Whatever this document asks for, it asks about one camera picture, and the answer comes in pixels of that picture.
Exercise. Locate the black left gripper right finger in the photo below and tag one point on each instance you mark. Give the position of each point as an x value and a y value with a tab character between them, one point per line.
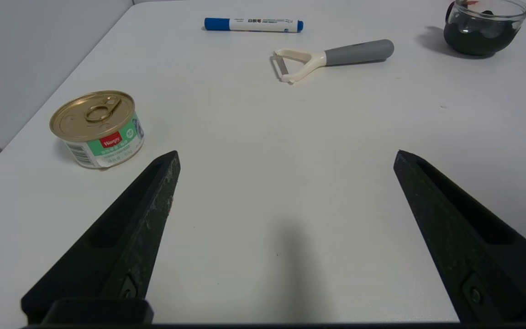
464	237

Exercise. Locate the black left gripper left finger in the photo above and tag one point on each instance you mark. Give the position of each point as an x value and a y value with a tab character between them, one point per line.
121	237

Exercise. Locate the blue white whiteboard marker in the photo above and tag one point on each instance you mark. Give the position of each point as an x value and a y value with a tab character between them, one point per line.
263	24

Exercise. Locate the small glass bowl dark insert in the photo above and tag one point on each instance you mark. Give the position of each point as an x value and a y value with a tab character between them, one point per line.
477	39

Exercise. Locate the gold-lid pet food can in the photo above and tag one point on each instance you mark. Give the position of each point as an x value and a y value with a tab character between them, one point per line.
92	119

